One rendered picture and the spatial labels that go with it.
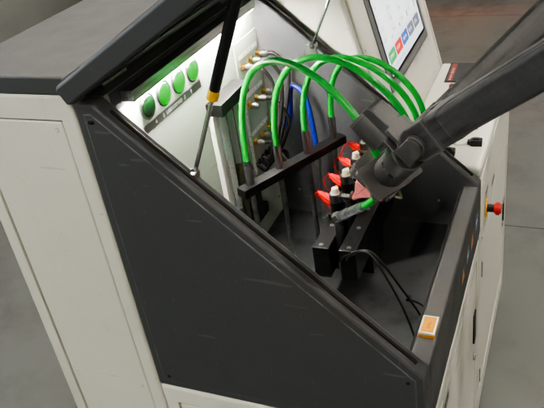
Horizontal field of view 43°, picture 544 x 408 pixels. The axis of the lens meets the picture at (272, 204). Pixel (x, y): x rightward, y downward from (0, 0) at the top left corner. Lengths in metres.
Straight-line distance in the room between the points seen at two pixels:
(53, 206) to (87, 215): 0.08
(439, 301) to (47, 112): 0.82
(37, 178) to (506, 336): 1.90
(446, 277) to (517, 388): 1.15
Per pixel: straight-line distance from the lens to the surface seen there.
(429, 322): 1.34
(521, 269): 3.07
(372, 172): 1.20
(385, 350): 1.23
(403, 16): 2.10
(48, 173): 1.33
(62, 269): 1.48
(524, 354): 2.69
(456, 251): 1.54
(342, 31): 1.71
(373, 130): 1.11
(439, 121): 1.01
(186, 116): 1.45
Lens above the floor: 1.86
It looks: 31 degrees down
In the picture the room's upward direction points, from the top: 9 degrees counter-clockwise
